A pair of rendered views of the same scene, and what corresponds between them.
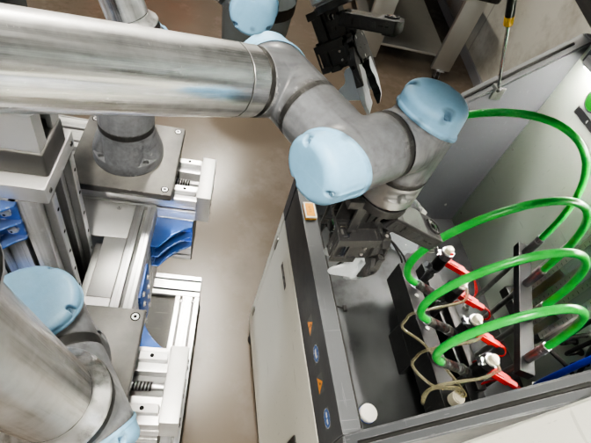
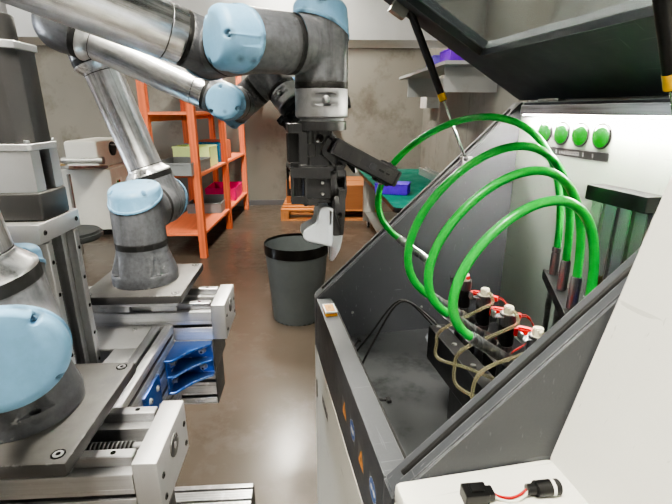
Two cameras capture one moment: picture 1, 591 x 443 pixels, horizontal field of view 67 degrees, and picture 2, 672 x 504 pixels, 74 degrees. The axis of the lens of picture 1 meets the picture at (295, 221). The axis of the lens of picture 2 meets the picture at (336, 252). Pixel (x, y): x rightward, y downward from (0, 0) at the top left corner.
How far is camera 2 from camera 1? 0.51 m
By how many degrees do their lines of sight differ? 34
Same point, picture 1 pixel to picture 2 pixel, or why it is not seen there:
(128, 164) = (141, 275)
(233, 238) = (295, 455)
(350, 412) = (391, 453)
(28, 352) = not seen: outside the picture
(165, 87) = not seen: outside the picture
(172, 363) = (160, 413)
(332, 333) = (362, 389)
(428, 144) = (318, 24)
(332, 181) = (225, 18)
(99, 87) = not seen: outside the picture
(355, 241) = (307, 168)
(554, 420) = (614, 328)
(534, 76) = (491, 141)
